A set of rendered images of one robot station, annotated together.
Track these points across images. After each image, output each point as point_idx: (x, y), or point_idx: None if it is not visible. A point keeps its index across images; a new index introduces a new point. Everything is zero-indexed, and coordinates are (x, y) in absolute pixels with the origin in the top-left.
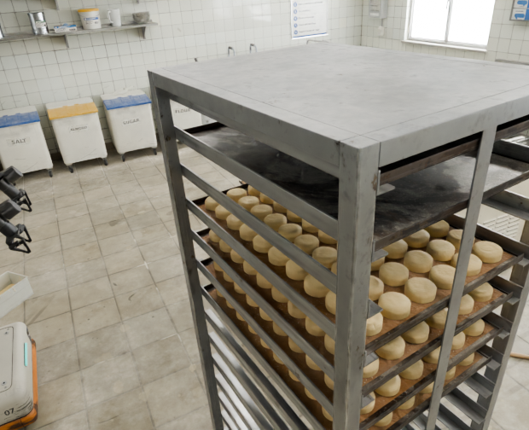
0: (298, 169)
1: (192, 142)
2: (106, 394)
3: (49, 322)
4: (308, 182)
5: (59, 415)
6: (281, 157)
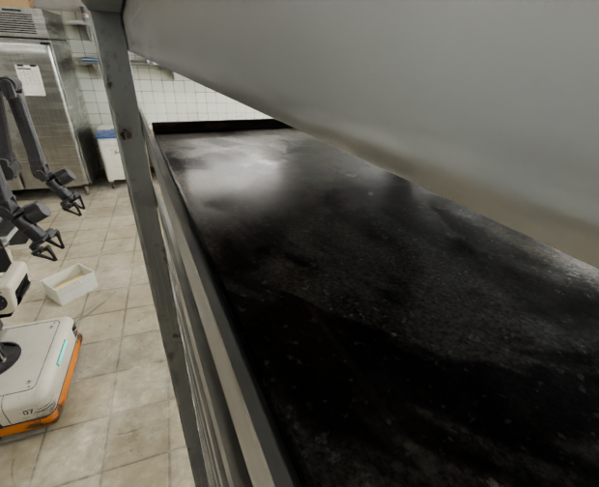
0: (388, 257)
1: (148, 143)
2: (132, 403)
3: (102, 317)
4: (442, 342)
5: (82, 418)
6: (339, 206)
